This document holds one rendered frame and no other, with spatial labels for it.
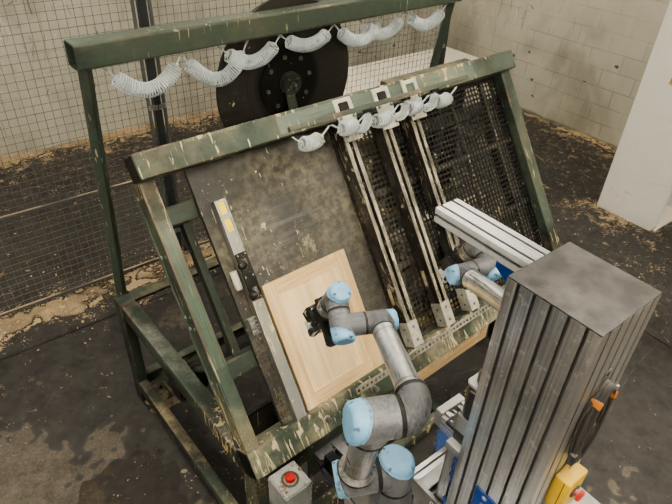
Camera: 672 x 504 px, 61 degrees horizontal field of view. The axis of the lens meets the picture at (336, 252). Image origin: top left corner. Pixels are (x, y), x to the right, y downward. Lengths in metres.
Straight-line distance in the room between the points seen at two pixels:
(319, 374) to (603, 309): 1.41
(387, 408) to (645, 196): 4.70
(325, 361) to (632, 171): 4.08
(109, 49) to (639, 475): 3.43
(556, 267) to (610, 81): 6.10
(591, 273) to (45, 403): 3.29
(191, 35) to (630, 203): 4.52
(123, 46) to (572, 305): 1.85
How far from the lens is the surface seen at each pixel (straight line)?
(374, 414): 1.50
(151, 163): 2.14
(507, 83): 3.47
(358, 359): 2.60
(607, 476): 3.76
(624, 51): 7.37
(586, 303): 1.39
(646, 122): 5.77
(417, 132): 2.85
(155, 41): 2.50
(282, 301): 2.38
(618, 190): 6.04
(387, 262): 2.62
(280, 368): 2.37
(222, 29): 2.62
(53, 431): 3.83
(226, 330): 2.36
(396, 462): 1.91
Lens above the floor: 2.84
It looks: 36 degrees down
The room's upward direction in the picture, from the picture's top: 3 degrees clockwise
